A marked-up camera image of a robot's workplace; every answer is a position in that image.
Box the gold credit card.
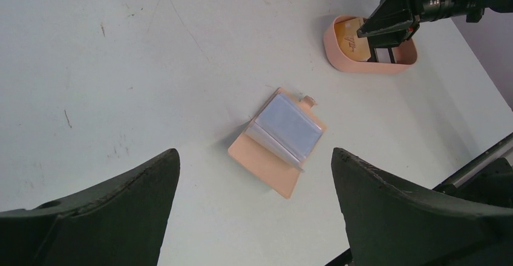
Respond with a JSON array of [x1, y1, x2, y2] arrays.
[[334, 18, 371, 62]]

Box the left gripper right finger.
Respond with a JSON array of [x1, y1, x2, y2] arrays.
[[331, 148, 512, 265]]

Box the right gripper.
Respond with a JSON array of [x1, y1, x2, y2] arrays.
[[357, 0, 422, 48]]

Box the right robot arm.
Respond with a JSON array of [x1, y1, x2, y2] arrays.
[[357, 0, 512, 48]]

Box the beige leather card holder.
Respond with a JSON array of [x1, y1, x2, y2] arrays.
[[227, 88, 327, 199]]

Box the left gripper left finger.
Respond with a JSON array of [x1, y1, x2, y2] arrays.
[[1, 149, 180, 265]]

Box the pink oval tray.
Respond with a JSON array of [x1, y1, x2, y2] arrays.
[[323, 15, 417, 74]]

